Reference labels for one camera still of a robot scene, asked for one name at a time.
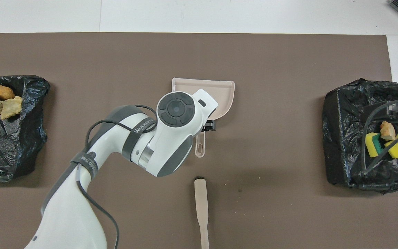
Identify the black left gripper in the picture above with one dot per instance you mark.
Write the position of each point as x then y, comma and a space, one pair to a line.
209, 126

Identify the beige torn sponge piece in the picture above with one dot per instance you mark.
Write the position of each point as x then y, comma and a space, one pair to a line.
388, 131

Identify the notched yellow sponge piece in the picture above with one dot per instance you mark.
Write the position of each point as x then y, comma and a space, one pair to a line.
371, 143

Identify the beige plastic dustpan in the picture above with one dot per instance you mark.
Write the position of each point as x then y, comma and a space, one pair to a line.
223, 93

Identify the beige hand brush black bristles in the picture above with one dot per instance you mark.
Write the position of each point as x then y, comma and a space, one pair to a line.
201, 200

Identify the pale greenish beige sponge piece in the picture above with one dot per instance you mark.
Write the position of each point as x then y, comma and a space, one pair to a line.
11, 108

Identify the brown oval sponge piece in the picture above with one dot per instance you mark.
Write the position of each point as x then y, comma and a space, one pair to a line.
1, 92

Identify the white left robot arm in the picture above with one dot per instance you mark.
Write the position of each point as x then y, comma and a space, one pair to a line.
171, 138

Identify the black bag lined bin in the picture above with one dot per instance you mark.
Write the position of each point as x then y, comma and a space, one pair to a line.
19, 145
344, 145

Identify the brown table mat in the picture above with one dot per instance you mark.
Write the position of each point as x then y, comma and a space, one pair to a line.
254, 207

